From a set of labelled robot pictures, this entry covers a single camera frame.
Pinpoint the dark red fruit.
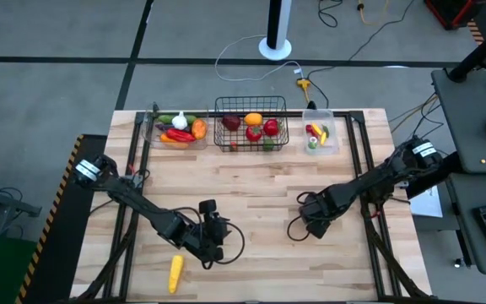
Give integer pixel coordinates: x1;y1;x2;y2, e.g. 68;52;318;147
221;114;242;132

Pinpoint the small yellow pepper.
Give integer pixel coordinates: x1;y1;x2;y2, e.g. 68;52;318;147
311;122;328;147

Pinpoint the long black floor cable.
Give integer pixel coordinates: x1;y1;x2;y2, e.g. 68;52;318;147
305;0;415;110

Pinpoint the long orange pepper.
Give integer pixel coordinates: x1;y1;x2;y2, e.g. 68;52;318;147
159;133;190;149

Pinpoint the large clear plastic bin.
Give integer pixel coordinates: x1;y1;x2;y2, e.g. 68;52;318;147
140;105;210;151

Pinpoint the small clear plastic container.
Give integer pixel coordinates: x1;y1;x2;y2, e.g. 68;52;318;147
301;108;339;156

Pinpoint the grey side desk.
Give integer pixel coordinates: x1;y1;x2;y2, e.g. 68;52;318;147
431;67;486;275

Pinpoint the yellow corn cob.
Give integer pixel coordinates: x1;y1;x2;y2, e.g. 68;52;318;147
167;254;185;296

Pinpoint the black cable bundle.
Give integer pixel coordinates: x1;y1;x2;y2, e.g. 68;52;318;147
388;92;451;144

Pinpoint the orange bumpy vegetable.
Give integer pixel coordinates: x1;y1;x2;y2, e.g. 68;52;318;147
191;118;208;141

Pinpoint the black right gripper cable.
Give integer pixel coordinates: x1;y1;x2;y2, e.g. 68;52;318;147
286;191;311;242

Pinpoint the yellow lemon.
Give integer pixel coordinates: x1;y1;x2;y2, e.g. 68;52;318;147
243;112;264;127

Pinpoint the black wire basket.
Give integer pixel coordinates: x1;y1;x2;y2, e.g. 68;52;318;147
213;95;290;153

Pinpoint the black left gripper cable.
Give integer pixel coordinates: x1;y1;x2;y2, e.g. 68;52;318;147
170;205;246;270

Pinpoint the hazard striped black mat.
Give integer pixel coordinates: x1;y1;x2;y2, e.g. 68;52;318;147
14;133;108;304

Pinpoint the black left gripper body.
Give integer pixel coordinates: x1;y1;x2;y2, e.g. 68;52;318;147
182;212;232;250

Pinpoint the red and black box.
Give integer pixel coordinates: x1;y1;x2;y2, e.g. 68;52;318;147
423;0;486;31

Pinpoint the coiled black floor cable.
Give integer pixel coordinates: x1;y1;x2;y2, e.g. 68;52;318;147
317;0;345;29

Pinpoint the white pole stand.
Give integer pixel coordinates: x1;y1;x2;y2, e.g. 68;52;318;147
258;0;294;61

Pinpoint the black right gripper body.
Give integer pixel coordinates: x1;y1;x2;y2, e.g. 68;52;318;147
310;184;348;220

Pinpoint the yellow floor cable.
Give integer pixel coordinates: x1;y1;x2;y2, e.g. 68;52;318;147
356;0;392;26

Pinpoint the black slanted pole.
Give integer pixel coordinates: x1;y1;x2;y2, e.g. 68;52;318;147
447;16;486;84

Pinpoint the yellow power plug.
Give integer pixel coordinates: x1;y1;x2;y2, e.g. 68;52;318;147
296;78;311;102

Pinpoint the green cucumber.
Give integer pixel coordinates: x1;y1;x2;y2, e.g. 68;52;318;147
157;113;198;126

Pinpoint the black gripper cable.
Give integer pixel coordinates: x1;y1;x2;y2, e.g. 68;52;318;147
286;191;311;242
170;205;246;270

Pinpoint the glossy red round fruit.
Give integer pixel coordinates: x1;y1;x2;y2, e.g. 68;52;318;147
262;118;281;137

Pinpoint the white floor cable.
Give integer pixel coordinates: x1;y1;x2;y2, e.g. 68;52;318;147
214;35;305;82

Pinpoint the white paper sheet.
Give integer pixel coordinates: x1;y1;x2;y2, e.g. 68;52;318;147
409;185;444;219

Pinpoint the white garlic bulb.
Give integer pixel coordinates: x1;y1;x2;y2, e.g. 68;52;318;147
171;111;189;131

